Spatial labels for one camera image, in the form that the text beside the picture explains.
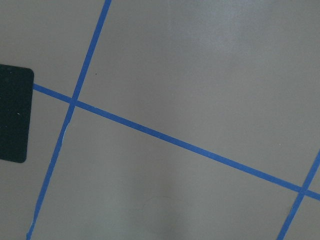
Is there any black mouse pad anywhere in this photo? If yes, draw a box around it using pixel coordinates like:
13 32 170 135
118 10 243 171
0 64 34 163

